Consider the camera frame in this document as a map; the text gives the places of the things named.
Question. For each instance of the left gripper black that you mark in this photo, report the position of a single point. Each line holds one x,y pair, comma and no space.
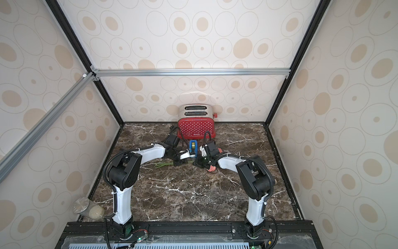
185,161

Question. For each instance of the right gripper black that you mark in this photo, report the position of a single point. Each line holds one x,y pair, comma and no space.
203,155

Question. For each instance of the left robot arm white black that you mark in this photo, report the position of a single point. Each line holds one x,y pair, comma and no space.
121,173

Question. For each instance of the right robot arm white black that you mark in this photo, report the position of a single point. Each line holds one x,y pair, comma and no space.
256,180

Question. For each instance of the blue tape dispenser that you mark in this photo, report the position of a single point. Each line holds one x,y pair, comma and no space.
192,154

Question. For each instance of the red polka dot toaster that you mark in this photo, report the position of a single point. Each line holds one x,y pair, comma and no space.
196,119

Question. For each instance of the silver aluminium rail back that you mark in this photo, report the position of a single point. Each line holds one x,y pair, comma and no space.
193,72

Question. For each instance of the silver aluminium rail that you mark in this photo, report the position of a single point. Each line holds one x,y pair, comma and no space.
17,153
193,72

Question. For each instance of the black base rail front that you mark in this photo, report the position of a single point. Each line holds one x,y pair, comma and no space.
270,234

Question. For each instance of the silver aluminium rail left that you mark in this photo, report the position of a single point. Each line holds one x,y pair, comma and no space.
17,153

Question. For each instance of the black corner frame post right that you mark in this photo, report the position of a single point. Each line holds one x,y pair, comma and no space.
304,45

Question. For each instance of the black corner frame post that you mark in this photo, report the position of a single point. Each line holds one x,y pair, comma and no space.
304,45
67,29

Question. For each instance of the black corner frame post left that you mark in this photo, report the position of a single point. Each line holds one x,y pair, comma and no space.
67,29

